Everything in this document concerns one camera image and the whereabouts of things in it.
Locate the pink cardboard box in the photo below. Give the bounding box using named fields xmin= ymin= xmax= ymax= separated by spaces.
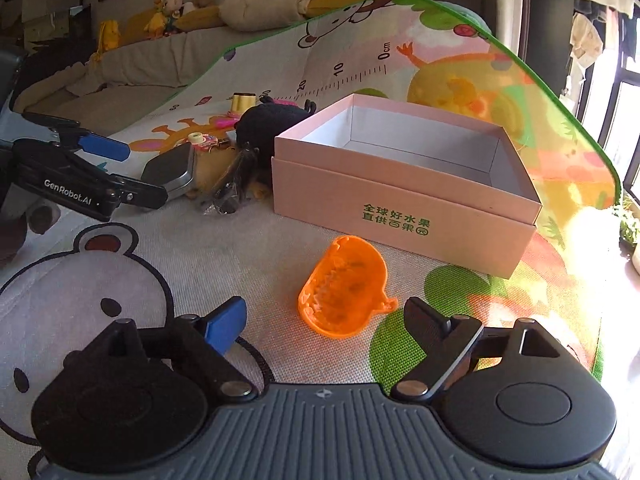
xmin=271 ymin=94 xmax=541 ymax=278

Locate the clear packet of black items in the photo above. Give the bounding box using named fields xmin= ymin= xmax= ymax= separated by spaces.
xmin=200 ymin=143 xmax=258 ymax=216

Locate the orange plastic toy shell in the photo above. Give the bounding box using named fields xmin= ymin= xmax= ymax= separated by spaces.
xmin=297 ymin=235 xmax=398 ymax=339

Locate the yellow pudding toy pink base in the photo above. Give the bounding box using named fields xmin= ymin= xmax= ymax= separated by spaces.
xmin=229 ymin=92 xmax=258 ymax=116

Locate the yellow plush duck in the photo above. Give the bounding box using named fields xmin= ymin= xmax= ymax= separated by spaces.
xmin=143 ymin=11 xmax=169 ymax=39

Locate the grey covered sofa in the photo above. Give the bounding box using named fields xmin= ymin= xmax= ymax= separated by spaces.
xmin=12 ymin=27 xmax=269 ymax=136

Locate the silver metal tin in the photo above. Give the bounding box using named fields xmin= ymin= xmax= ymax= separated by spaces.
xmin=141 ymin=143 xmax=195 ymax=200

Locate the beige bolster pillow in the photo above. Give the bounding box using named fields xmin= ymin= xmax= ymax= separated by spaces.
xmin=219 ymin=0 xmax=311 ymax=32

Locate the tan fluffy plush keychain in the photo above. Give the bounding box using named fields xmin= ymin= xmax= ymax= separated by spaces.
xmin=185 ymin=144 xmax=275 ymax=201

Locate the black plush toy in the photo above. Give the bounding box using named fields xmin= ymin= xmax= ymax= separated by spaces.
xmin=234 ymin=99 xmax=318 ymax=157

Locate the colourful cartoon play mat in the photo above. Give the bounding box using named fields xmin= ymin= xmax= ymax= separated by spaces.
xmin=1 ymin=0 xmax=620 ymax=479

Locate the small doll figure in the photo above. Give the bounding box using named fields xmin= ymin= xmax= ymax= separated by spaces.
xmin=154 ymin=0 xmax=183 ymax=18

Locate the yellow banana cushion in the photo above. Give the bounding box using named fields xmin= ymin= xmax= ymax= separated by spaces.
xmin=174 ymin=6 xmax=224 ymax=32

